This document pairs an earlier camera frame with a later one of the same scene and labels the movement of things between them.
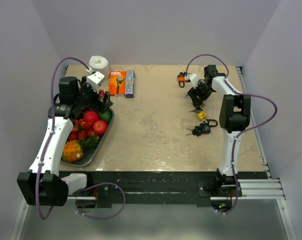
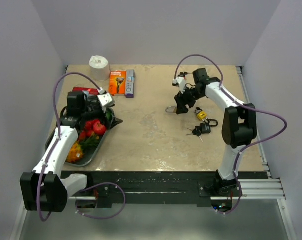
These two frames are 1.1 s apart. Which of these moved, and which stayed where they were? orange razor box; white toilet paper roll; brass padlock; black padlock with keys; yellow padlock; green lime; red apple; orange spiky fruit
Moved: brass padlock
Stayed: yellow padlock; orange razor box; green lime; white toilet paper roll; black padlock with keys; orange spiky fruit; red apple
